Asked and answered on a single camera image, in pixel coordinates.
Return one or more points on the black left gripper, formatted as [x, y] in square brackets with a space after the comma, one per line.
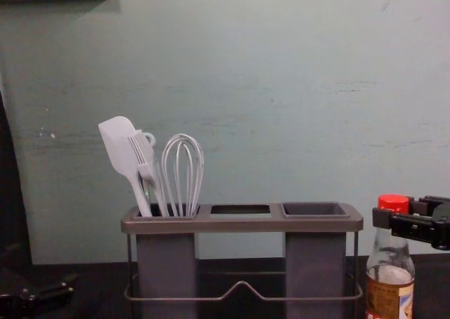
[15, 303]

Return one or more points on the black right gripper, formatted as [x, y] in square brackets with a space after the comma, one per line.
[444, 227]

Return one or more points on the clear glass sauce bottle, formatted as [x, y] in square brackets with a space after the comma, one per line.
[388, 259]

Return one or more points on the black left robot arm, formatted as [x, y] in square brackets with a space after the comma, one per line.
[10, 192]

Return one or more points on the red bottle cap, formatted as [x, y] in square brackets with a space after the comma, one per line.
[393, 201]

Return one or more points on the grey plastic utensil cup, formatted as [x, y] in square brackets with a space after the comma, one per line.
[165, 262]
[314, 262]

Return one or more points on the grey slotted kitchen tongs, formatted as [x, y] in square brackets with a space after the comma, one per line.
[145, 157]

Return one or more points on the grey metal utensil rack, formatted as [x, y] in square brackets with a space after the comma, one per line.
[205, 224]

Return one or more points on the grey silicone spatula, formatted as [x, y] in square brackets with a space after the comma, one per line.
[114, 136]

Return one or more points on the grey silicone whisk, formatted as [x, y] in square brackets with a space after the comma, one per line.
[164, 157]

